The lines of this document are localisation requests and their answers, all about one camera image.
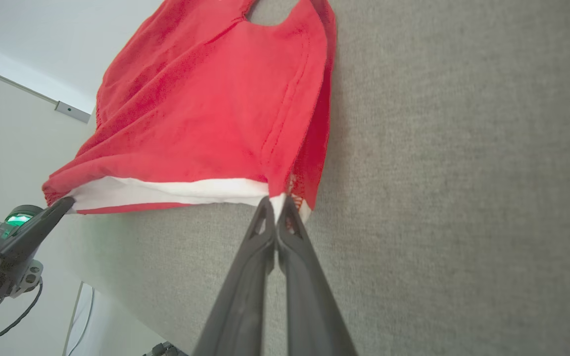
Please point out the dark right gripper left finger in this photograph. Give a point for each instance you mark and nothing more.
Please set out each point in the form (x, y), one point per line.
(245, 296)

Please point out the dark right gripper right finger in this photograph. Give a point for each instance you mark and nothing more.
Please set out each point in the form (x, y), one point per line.
(309, 306)

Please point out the red shorts with white stripe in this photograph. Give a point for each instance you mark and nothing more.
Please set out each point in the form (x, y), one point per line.
(201, 109)

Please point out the grey fabric sofa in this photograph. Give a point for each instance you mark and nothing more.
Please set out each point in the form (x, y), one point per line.
(463, 198)

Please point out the white wall baseboard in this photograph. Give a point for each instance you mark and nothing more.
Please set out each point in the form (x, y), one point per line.
(27, 84)

